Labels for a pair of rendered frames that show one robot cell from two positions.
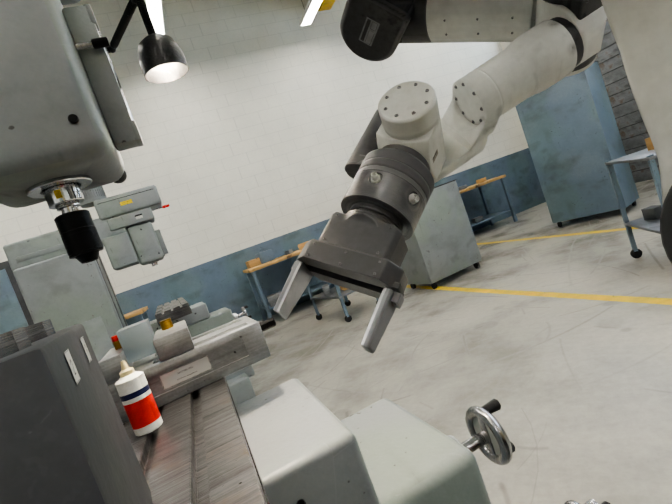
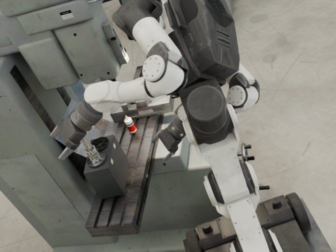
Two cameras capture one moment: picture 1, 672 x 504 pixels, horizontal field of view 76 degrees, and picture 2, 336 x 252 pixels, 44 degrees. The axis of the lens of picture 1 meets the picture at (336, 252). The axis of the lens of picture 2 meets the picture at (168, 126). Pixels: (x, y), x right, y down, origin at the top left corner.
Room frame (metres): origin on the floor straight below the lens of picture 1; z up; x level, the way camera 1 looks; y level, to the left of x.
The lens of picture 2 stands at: (-0.60, -0.99, 2.27)
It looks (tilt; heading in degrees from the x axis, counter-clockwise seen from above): 38 degrees down; 42
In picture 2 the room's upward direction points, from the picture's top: 24 degrees counter-clockwise
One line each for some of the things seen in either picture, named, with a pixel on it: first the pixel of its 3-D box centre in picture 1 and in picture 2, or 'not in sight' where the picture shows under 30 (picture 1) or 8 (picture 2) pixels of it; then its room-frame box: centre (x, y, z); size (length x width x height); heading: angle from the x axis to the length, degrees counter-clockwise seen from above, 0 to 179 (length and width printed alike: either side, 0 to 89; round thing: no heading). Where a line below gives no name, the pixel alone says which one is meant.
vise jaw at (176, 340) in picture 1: (173, 339); (143, 96); (0.81, 0.34, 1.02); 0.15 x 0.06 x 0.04; 21
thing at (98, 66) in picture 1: (104, 79); (115, 43); (0.68, 0.24, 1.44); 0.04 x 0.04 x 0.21; 19
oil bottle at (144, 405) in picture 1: (136, 395); (129, 123); (0.63, 0.35, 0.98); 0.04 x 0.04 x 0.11
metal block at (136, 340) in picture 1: (138, 340); not in sight; (0.79, 0.40, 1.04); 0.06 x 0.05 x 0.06; 21
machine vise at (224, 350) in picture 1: (166, 362); (141, 101); (0.80, 0.37, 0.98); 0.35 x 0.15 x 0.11; 111
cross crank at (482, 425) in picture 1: (473, 443); (238, 154); (0.81, -0.13, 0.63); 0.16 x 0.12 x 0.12; 109
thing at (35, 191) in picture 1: (60, 186); not in sight; (0.65, 0.35, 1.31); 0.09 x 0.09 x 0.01
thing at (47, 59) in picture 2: not in sight; (56, 52); (0.59, 0.53, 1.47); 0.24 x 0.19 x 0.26; 19
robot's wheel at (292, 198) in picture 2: not in sight; (297, 212); (0.59, -0.49, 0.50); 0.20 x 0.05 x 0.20; 37
